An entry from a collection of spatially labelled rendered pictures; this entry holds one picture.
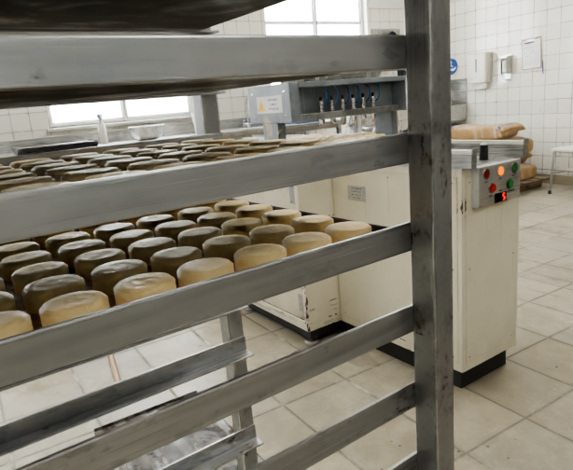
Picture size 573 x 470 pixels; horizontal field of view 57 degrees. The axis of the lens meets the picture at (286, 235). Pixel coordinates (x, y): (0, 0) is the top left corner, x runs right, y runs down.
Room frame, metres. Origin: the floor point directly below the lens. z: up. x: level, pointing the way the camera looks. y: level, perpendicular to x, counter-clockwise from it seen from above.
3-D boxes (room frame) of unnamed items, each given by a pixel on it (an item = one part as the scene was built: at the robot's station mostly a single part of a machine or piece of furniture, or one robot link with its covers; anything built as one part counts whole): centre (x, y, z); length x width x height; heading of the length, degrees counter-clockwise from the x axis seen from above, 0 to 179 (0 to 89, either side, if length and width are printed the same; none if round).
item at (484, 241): (2.14, -0.55, 0.45); 0.70 x 0.34 x 0.90; 33
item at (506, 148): (2.74, -0.33, 0.87); 2.01 x 0.03 x 0.07; 33
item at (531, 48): (5.95, -2.79, 1.37); 0.27 x 0.02 x 0.40; 31
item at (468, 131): (5.78, -2.21, 0.62); 0.72 x 0.42 x 0.17; 37
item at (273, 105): (2.57, -0.27, 1.01); 0.72 x 0.33 x 0.34; 123
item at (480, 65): (6.72, -2.12, 0.93); 0.99 x 0.38 x 1.09; 31
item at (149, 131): (4.90, 1.17, 0.94); 0.33 x 0.33 x 0.12
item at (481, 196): (1.84, -0.75, 0.77); 0.24 x 0.04 x 0.14; 123
